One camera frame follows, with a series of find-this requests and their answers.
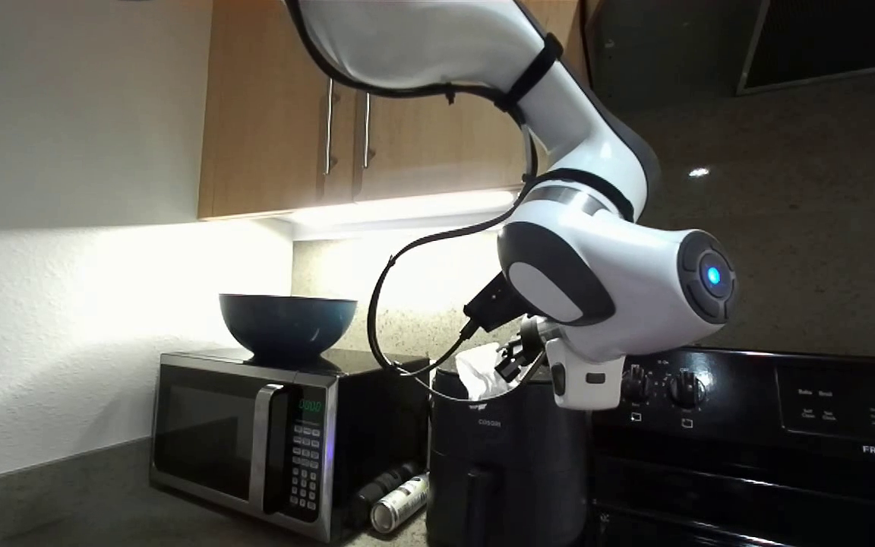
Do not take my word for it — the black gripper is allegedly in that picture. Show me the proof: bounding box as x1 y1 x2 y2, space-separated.
496 318 543 383

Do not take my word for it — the white paper napkin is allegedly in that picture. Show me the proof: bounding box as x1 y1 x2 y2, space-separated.
455 345 506 403

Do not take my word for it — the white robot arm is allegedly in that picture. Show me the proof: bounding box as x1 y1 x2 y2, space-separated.
288 0 735 367

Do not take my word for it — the black air fryer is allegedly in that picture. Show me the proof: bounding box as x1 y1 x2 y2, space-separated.
424 373 588 547

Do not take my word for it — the under-cabinet light strip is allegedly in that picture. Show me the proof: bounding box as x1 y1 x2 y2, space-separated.
259 190 513 239

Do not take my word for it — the silver spray can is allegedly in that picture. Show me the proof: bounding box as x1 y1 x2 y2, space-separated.
372 473 431 537

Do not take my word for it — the black electric stove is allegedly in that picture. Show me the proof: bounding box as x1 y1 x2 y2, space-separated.
586 350 875 547

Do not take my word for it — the blue ceramic bowl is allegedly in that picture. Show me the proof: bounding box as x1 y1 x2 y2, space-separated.
219 294 357 365

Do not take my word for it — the black microwave oven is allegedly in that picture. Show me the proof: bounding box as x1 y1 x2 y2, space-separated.
151 350 429 544

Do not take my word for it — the wooden upper cabinet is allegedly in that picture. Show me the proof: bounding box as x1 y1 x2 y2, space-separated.
193 0 586 223

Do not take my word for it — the black range hood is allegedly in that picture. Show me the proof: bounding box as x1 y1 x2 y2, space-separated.
738 0 875 95

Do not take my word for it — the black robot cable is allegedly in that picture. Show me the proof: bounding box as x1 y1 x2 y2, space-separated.
362 132 547 408

